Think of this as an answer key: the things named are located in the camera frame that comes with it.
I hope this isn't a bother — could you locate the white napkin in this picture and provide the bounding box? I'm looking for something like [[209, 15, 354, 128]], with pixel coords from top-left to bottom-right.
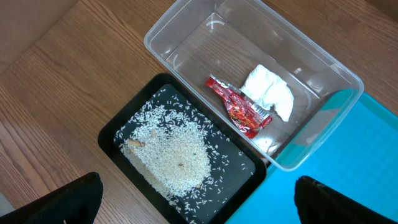
[[240, 64, 294, 122]]

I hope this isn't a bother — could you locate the clear plastic storage bin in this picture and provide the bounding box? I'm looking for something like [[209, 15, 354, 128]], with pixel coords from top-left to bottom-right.
[[144, 0, 364, 171]]

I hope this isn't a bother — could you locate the red snack wrapper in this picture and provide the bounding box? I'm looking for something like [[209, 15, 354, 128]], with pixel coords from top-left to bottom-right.
[[205, 75, 272, 139]]

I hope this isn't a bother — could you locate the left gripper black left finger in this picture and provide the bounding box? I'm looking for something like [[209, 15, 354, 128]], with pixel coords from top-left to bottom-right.
[[1, 172, 103, 224]]

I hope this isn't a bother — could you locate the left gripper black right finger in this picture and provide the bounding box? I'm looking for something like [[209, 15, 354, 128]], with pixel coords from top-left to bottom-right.
[[294, 175, 397, 224]]

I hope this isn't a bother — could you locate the teal plastic tray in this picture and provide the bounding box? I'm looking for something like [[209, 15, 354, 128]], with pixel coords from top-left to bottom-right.
[[228, 93, 397, 223]]

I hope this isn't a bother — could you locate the black tray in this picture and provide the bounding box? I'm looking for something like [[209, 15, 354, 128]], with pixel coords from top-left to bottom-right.
[[98, 73, 267, 223]]

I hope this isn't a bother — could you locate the white rice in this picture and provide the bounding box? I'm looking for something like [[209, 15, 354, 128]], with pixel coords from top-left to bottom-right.
[[113, 88, 256, 224]]

